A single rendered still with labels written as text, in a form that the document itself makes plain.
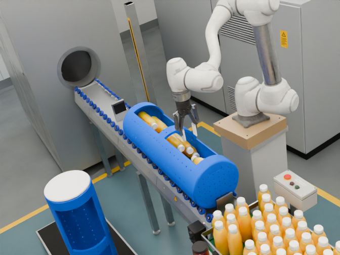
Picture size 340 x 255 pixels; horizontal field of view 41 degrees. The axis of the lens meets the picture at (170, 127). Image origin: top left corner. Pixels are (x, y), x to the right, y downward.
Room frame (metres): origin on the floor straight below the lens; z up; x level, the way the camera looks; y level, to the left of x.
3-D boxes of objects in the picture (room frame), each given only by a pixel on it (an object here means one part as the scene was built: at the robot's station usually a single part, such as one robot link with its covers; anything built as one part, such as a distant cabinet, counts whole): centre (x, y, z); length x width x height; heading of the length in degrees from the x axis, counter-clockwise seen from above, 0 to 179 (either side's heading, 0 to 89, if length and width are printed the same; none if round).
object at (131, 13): (3.25, 0.10, 0.85); 0.06 x 0.06 x 1.70; 23
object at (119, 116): (2.97, 0.34, 1.00); 0.10 x 0.04 x 0.15; 113
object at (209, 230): (1.67, -0.22, 0.96); 0.40 x 0.01 x 0.03; 113
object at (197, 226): (1.63, -0.03, 0.95); 0.10 x 0.07 x 0.10; 113
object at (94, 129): (3.58, 0.68, 0.31); 0.06 x 0.06 x 0.63; 23
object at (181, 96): (1.97, -0.09, 1.56); 0.09 x 0.09 x 0.06
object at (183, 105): (1.97, -0.09, 1.48); 0.08 x 0.07 x 0.09; 113
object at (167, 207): (2.74, 0.16, 0.31); 0.06 x 0.06 x 0.63; 23
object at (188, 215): (2.71, 0.22, 0.79); 2.17 x 0.29 x 0.34; 23
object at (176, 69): (1.97, -0.10, 1.66); 0.13 x 0.11 x 0.16; 45
